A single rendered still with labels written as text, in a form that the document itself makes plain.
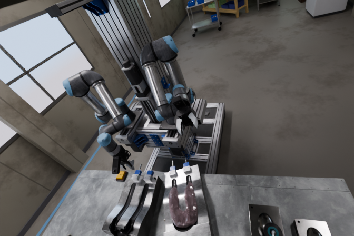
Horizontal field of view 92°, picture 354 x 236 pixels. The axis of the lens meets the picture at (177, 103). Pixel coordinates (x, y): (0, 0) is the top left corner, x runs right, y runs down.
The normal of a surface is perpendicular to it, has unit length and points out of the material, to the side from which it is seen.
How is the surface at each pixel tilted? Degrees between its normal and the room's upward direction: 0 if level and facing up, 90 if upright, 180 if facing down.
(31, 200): 90
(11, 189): 90
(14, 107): 90
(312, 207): 0
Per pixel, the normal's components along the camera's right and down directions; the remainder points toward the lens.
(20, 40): 0.90, -0.04
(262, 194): -0.32, -0.73
